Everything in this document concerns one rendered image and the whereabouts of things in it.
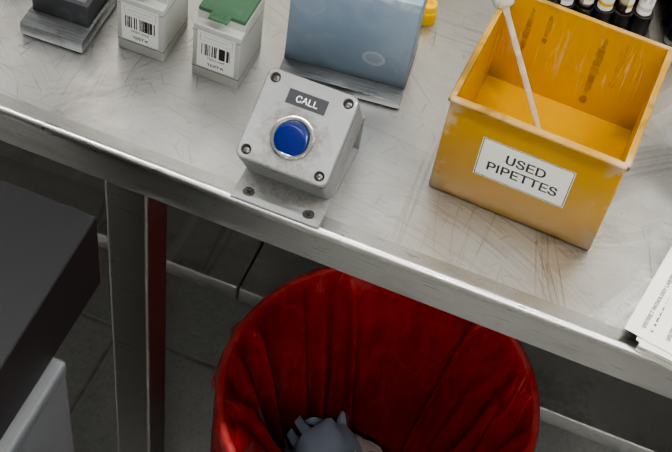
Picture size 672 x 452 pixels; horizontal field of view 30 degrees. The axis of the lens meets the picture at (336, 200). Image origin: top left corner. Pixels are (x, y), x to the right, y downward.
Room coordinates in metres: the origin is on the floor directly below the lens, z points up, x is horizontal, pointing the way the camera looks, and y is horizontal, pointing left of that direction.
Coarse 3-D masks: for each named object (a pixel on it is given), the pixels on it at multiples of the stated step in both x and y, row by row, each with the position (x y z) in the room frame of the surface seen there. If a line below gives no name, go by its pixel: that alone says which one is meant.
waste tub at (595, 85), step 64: (512, 64) 0.73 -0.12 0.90; (576, 64) 0.72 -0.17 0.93; (640, 64) 0.71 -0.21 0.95; (448, 128) 0.61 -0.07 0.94; (512, 128) 0.60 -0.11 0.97; (576, 128) 0.69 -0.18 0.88; (640, 128) 0.62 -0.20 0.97; (448, 192) 0.61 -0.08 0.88; (512, 192) 0.60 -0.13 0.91; (576, 192) 0.59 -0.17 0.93
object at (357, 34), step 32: (320, 0) 0.71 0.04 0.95; (352, 0) 0.71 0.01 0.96; (384, 0) 0.70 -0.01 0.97; (416, 0) 0.71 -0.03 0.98; (288, 32) 0.71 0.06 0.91; (320, 32) 0.71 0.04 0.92; (352, 32) 0.71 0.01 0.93; (384, 32) 0.70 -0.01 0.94; (416, 32) 0.70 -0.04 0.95; (288, 64) 0.71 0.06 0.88; (320, 64) 0.71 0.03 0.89; (352, 64) 0.71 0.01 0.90; (384, 64) 0.70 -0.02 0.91; (384, 96) 0.69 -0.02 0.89
